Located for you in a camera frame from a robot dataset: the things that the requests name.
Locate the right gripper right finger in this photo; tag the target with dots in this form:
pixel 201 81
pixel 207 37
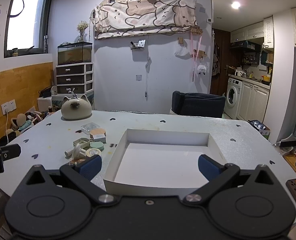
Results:
pixel 238 203

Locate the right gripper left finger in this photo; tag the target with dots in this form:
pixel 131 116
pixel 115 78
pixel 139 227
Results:
pixel 56 203

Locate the white suction cup holder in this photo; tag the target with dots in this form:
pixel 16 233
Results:
pixel 78 152

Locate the mint green round puck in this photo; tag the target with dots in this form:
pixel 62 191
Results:
pixel 97 144

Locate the clear plastic case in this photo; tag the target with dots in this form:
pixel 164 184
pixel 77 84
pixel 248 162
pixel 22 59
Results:
pixel 89 127

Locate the round wooden lid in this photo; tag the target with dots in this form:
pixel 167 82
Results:
pixel 97 131

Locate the pile of plush toys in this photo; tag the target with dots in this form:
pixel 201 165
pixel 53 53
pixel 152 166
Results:
pixel 22 123

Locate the cream cat-shaped ceramic pot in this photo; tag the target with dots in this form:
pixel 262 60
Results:
pixel 76 108

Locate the white cardboard tray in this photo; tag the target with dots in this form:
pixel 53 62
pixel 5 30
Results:
pixel 159 163

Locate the washing machine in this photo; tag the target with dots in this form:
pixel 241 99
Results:
pixel 233 96

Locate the dark blue chair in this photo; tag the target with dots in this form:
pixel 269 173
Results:
pixel 198 104

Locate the white drawer cabinet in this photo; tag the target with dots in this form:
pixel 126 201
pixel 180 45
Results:
pixel 77 78

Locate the fish tank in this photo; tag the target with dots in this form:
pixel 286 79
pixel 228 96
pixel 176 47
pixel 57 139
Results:
pixel 72 53

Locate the window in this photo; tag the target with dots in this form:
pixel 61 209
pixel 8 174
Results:
pixel 26 29

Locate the sheep plush toy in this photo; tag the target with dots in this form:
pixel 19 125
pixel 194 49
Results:
pixel 202 69

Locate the vase with dried flowers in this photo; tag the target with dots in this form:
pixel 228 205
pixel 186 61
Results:
pixel 81 28

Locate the patterned bunny cloth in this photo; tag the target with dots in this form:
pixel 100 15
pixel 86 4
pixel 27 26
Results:
pixel 122 18

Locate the wall power outlet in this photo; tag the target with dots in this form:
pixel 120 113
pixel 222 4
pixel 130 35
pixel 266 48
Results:
pixel 8 107

